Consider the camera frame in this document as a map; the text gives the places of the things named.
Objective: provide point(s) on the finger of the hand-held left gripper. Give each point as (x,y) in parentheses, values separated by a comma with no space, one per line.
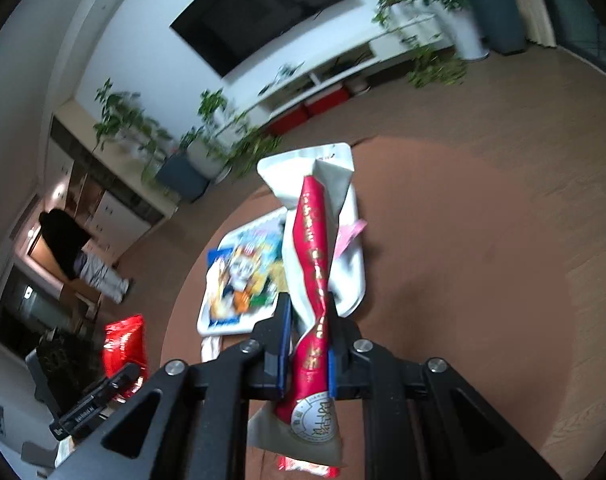
(123,377)

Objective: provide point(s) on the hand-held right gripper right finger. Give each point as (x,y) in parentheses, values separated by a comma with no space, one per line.
(332,375)

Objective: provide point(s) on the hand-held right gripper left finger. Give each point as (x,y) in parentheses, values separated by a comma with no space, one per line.
(284,355)

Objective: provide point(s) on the bright red snack packet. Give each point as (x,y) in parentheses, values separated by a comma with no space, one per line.
(125,345)

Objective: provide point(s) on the colourful cartoon snack packet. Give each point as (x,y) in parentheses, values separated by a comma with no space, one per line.
(238,270)

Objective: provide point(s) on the white plastic tray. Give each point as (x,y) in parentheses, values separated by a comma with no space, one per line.
(350,270)

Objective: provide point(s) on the white red label pouch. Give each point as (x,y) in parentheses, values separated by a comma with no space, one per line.
(310,240)

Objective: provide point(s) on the pink purple snack packet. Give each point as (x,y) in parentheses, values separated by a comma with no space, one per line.
(350,232)

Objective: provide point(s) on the white sideboard cabinet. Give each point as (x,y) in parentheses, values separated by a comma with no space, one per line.
(113,210)

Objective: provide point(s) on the brown table cover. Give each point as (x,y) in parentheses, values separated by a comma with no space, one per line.
(458,260)

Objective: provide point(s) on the low blue-grey plant pot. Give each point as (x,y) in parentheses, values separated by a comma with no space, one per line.
(183,177)

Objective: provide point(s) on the low white plant pot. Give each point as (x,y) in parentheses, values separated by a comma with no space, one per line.
(208,160)

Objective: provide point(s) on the white TV cabinet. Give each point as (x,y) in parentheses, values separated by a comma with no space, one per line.
(328,67)

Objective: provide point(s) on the tall white plant pot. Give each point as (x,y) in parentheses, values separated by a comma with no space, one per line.
(465,35)

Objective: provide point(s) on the tall grey plant pot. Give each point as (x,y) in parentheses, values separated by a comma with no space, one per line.
(498,20)

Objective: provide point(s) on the black wall television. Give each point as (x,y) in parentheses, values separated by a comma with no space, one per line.
(263,15)

